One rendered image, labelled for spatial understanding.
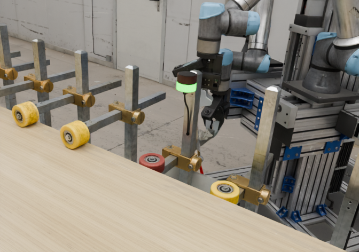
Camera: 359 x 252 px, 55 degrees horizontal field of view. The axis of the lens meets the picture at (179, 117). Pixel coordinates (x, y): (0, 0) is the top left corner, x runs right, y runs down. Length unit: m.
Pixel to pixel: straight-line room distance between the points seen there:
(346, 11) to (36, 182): 1.09
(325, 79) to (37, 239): 1.15
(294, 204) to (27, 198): 1.46
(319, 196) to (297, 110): 0.83
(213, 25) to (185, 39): 3.26
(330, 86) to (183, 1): 3.08
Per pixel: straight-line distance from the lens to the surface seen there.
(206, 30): 1.09
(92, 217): 0.87
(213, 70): 1.13
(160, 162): 1.06
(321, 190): 2.12
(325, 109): 1.51
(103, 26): 5.37
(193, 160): 1.17
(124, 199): 0.92
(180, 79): 1.01
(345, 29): 1.32
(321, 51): 1.46
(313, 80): 1.48
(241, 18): 1.12
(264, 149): 1.03
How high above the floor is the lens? 1.45
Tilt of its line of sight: 23 degrees down
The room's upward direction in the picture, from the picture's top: 4 degrees clockwise
